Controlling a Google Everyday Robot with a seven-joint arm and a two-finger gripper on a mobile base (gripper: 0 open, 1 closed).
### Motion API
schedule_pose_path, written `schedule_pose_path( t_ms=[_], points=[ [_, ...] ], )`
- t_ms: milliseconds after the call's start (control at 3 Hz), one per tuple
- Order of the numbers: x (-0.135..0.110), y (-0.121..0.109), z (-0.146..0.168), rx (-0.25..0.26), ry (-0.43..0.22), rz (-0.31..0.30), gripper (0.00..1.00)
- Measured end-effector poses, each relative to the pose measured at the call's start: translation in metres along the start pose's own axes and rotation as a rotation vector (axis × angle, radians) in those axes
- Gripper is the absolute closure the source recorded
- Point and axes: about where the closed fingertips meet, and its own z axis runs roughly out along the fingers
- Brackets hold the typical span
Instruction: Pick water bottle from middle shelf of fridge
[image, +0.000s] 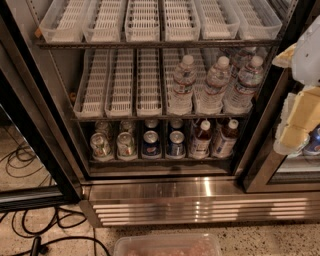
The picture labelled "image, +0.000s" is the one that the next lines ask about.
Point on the blue pepsi can rear left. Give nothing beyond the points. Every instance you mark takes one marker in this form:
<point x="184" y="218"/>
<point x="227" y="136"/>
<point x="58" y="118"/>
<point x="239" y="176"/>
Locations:
<point x="151" y="124"/>

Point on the middle clear tray far right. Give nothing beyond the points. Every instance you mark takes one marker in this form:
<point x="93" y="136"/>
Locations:
<point x="247" y="73"/>

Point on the stainless steel display fridge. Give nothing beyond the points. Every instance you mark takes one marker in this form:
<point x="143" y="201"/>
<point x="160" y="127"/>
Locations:
<point x="38" y="93"/>

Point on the blue pepsi can front left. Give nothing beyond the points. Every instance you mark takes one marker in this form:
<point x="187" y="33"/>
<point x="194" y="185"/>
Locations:
<point x="151" y="148"/>

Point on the wire fridge shelf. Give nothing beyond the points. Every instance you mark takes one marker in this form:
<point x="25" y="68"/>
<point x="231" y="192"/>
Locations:
<point x="159" y="117"/>
<point x="159" y="45"/>

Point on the blue can behind glass door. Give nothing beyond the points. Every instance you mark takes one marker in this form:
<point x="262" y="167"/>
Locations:
<point x="313" y="147"/>

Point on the green soda can front left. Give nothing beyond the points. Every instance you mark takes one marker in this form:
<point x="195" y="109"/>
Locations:
<point x="101" y="149"/>

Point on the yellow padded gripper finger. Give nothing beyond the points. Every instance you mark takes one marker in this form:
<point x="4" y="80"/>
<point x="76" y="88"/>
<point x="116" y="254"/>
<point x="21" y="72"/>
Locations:
<point x="299" y="116"/>
<point x="284" y="59"/>

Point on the blue pepsi can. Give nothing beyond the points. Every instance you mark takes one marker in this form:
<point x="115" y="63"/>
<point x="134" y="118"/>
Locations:
<point x="151" y="124"/>
<point x="176" y="147"/>
<point x="151" y="148"/>
<point x="176" y="125"/>

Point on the clear tray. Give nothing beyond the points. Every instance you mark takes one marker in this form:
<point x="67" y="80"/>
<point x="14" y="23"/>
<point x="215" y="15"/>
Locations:
<point x="148" y="99"/>
<point x="90" y="97"/>
<point x="181" y="21"/>
<point x="258" y="21"/>
<point x="171" y="59"/>
<point x="218" y="19"/>
<point x="119" y="99"/>
<point x="63" y="21"/>
<point x="142" y="23"/>
<point x="200" y="109"/>
<point x="247" y="73"/>
<point x="104" y="20"/>

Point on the brown tea bottle right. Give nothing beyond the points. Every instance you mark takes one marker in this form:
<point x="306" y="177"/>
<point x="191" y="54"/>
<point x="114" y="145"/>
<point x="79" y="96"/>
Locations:
<point x="226" y="139"/>

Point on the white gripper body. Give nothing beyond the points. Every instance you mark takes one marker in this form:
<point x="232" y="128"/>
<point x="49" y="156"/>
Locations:
<point x="308" y="61"/>

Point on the middle clear tray far left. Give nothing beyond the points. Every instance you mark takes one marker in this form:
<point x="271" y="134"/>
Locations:
<point x="90" y="97"/>

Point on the brown tea bottle left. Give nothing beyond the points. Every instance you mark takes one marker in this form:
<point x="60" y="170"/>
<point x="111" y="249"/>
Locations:
<point x="199" y="145"/>

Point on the water bottle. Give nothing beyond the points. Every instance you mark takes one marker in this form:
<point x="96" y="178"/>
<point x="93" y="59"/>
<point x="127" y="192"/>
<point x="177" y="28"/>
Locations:
<point x="240" y="59"/>
<point x="215" y="85"/>
<point x="249" y="78"/>
<point x="184" y="77"/>

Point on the top wire fridge shelf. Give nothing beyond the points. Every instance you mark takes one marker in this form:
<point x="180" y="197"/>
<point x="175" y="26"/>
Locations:
<point x="159" y="45"/>

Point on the brown tea bottle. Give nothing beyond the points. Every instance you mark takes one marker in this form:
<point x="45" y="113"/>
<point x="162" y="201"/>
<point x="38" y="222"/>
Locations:
<point x="199" y="145"/>
<point x="226" y="139"/>

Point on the top clear tray far right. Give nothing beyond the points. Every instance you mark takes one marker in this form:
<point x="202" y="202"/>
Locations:
<point x="258" y="21"/>

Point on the green soda can rear left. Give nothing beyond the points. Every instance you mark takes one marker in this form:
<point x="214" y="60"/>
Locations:
<point x="103" y="126"/>

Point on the green soda can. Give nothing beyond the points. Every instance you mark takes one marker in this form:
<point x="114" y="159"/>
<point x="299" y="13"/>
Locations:
<point x="126" y="148"/>
<point x="103" y="126"/>
<point x="127" y="126"/>
<point x="101" y="149"/>

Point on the blue pepsi can front right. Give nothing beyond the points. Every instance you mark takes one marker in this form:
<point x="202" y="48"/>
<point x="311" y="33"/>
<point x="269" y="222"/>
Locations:
<point x="176" y="147"/>

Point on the middle wire fridge shelf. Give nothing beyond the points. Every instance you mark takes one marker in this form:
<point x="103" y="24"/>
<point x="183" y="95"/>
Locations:
<point x="159" y="117"/>

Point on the top clear tray far left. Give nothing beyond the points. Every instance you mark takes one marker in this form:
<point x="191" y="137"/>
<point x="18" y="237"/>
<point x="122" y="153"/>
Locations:
<point x="63" y="21"/>

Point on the clear plastic bin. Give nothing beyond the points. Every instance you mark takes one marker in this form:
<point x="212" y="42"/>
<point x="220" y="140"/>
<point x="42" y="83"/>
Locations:
<point x="188" y="244"/>

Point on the blue pepsi can rear right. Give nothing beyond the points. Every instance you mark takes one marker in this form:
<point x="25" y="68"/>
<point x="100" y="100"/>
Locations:
<point x="176" y="125"/>

